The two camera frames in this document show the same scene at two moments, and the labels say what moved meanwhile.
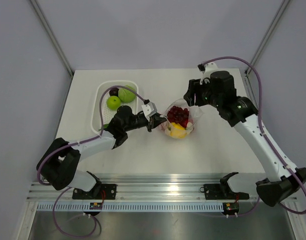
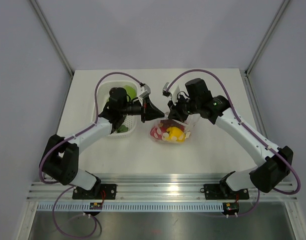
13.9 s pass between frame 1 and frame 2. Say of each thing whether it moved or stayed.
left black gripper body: moved
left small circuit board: stayed
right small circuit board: stayed
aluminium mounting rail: stayed
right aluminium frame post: stayed
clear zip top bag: moved
